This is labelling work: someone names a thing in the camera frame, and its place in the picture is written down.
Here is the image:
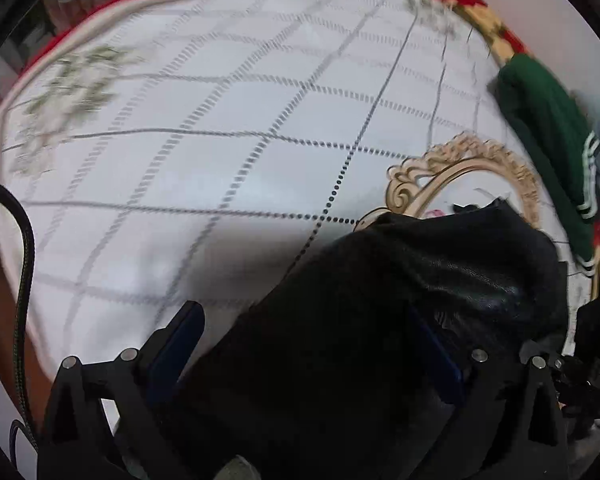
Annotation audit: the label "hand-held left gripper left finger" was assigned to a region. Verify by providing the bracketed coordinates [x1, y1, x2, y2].
[36, 301, 207, 480]

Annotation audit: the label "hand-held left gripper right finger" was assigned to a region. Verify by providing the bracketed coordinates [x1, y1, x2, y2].
[411, 305, 570, 480]

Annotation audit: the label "black leather jacket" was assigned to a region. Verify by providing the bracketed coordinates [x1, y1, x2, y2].
[170, 197, 569, 480]

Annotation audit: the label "white diamond pattern cloth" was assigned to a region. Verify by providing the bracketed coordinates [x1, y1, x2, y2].
[0, 0, 581, 413]

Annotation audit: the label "folded green striped garment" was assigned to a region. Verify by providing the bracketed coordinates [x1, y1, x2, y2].
[489, 52, 600, 277]

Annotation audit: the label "black braided cable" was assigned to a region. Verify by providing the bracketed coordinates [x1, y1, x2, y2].
[0, 177, 40, 453]

